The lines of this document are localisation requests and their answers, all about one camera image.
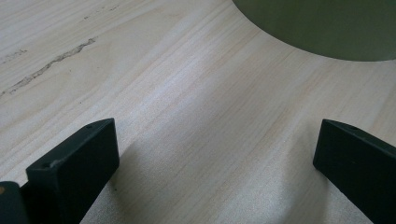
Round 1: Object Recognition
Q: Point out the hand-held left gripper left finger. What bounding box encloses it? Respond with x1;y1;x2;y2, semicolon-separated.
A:
25;118;120;224

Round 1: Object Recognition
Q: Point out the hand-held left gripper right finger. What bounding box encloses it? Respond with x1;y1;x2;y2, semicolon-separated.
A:
312;119;396;224

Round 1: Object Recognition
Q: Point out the green plastic bin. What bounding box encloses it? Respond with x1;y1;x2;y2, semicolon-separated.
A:
232;0;396;63

